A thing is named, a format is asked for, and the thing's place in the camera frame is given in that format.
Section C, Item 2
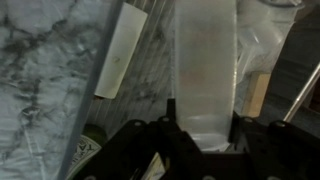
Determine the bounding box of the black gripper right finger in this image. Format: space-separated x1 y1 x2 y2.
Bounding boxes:
228 110 320 180

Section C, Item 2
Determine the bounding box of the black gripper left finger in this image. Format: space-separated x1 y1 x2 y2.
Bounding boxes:
75 98 205 180

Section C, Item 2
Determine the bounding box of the translucent white plastic bottle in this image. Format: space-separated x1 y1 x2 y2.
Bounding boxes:
173 0 239 152

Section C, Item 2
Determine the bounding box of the small white rectangular tube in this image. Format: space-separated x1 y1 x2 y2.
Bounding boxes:
93 2 149 100

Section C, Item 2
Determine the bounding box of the dark office chair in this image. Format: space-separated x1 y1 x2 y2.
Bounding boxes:
259 3 320 134

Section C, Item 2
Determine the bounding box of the translucent white plastic cup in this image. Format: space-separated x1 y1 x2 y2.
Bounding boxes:
237 0 305 76

